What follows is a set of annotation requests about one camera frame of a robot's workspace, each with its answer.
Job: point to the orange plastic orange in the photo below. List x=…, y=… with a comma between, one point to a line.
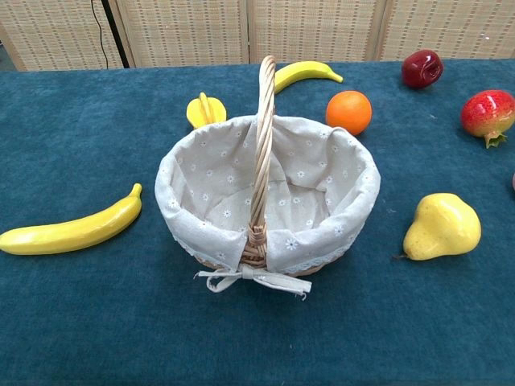
x=348, y=112

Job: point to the wicker basket with cloth liner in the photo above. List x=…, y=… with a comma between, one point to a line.
x=209, y=225

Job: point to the red plastic pomegranate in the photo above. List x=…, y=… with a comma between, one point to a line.
x=487, y=112

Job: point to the yellow plastic starfruit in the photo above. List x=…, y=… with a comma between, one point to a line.
x=200, y=113

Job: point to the yellow plastic banana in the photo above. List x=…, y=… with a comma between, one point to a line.
x=297, y=72
x=72, y=235

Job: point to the bamboo folding screen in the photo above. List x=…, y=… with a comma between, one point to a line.
x=181, y=32

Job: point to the yellow plastic pear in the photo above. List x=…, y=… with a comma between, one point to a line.
x=442, y=229

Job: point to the dark red plastic apple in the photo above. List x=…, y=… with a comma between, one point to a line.
x=418, y=70

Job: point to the black stand pole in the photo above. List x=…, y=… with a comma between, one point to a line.
x=114, y=34

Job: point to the teal blue tablecloth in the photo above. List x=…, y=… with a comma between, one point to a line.
x=80, y=321

